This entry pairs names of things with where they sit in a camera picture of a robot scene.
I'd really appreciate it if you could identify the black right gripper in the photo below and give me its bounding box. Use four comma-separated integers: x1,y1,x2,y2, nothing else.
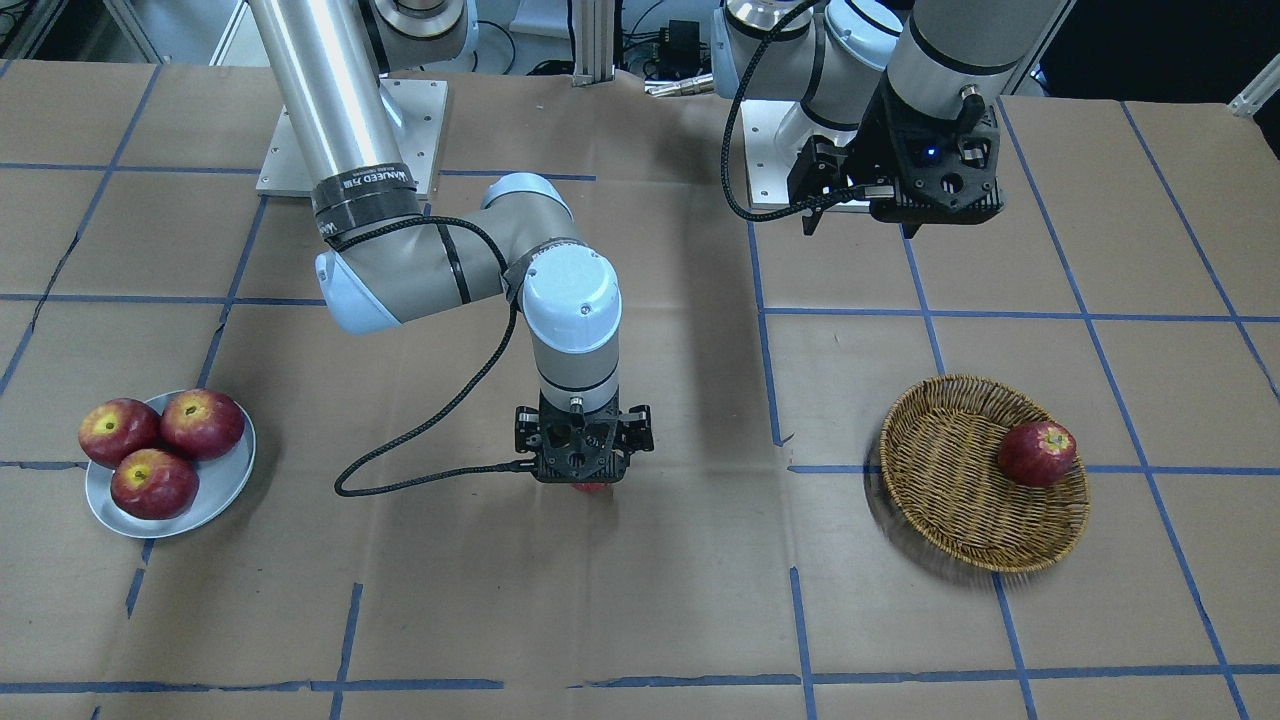
515,397,654,486

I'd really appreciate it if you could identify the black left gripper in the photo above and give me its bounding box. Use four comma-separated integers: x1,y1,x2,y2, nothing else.
787,85,1005,237

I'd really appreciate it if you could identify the woven wicker basket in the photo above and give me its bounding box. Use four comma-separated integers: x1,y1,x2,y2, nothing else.
876,374,1091,574

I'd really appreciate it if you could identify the light blue plate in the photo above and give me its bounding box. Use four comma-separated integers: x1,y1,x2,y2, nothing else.
84,391,256,539

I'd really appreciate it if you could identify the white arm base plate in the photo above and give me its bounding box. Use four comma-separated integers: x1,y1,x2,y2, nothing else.
740,99,856,214
256,79,449,201

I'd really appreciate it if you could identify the dark red apple in basket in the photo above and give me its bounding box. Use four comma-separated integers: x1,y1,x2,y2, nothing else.
996,421,1076,488

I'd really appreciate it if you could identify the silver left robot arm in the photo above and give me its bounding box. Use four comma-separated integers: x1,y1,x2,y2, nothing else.
710,1,1073,238

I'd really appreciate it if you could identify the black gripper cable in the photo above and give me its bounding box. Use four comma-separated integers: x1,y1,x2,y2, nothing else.
721,0,870,223
334,214,541,498

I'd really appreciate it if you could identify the red apple on plate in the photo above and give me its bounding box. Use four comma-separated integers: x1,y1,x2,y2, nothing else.
109,448,200,521
160,388,246,462
77,398,161,469

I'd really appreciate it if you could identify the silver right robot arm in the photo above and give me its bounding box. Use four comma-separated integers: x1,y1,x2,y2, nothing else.
250,1,654,489

